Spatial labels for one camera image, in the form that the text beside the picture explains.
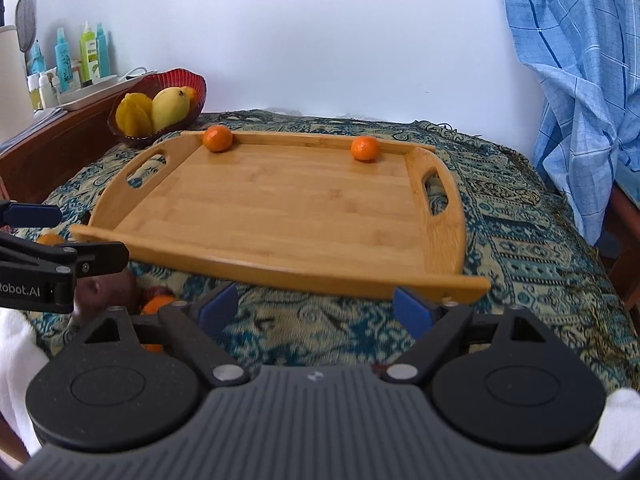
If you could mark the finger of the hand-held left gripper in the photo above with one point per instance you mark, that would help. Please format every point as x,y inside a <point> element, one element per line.
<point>35,214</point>
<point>100,260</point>

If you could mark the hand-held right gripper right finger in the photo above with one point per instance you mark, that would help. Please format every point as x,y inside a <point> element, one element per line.
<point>412,308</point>

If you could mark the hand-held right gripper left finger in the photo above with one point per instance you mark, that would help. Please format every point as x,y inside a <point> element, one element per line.
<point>220,306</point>

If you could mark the large brownish orange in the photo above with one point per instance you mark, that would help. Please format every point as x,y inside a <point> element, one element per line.
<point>47,239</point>

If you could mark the dark purple round fruit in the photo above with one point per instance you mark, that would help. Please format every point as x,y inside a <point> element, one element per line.
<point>117,290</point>

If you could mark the tangerine with green leaf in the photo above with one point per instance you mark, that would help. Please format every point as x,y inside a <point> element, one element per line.
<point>157,304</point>

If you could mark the wooden headboard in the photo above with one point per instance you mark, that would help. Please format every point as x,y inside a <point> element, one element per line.
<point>45,160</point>

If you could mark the stack of papers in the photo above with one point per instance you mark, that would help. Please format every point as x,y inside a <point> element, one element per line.
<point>30,127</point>

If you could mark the white cloth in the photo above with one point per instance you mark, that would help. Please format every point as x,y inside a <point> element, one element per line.
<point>620,425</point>
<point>17,375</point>

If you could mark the white cylinder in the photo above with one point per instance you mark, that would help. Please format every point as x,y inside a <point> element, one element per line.
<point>12,85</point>

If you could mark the white plastic tray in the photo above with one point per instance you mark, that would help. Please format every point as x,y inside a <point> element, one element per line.
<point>85,92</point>

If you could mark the blue patterned blanket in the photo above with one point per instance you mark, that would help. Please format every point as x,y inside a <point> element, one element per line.
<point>525,240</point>

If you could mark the yellow starfruit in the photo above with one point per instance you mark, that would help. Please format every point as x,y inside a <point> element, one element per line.
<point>132,115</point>

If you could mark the small brown jar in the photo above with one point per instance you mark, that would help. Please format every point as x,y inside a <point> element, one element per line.
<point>75,75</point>

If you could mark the small teal spray bottle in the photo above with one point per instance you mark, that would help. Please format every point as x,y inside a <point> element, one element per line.
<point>36,60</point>

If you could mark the patterned teal bottle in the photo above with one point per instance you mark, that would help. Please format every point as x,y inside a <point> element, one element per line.
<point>63,62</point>

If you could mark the small tangerine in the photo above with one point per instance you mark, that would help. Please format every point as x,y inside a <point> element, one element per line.
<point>364,148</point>
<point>217,138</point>

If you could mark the green bottle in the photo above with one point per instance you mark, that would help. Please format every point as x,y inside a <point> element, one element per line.
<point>88,55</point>

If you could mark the yellow mango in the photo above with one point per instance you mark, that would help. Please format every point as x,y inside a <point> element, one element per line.
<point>170,107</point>

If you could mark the plain teal bottle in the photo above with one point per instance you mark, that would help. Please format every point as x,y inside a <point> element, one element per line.
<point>102,52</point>

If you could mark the orange fruit behind mango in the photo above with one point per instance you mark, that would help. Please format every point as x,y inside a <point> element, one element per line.
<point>190,94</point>

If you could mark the red glass bowl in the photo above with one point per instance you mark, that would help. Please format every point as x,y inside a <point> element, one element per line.
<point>170,80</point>

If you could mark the grey round mesh brush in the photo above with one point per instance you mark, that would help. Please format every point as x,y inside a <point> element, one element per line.
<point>25,17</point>

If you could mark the blue checked cloth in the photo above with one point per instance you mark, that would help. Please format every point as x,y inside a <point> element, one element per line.
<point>575,85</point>

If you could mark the dark wooden frame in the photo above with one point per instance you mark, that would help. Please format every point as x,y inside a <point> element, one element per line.
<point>622,240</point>

